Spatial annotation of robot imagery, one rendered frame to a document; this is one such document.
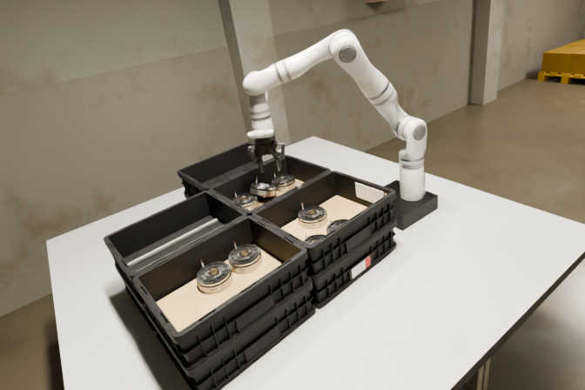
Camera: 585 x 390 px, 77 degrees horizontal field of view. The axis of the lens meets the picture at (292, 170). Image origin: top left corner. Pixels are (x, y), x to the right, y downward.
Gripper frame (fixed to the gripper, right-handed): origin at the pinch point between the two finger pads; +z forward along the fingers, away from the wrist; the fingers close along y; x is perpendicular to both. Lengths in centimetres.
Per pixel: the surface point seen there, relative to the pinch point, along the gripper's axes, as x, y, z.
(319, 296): 38.8, -15.0, 26.7
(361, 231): 25.6, -29.9, 14.0
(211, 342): 63, 9, 16
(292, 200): 8.2, -7.5, 10.3
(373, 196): 7.9, -36.1, 11.8
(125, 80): -112, 105, -23
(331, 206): 2.8, -20.7, 17.5
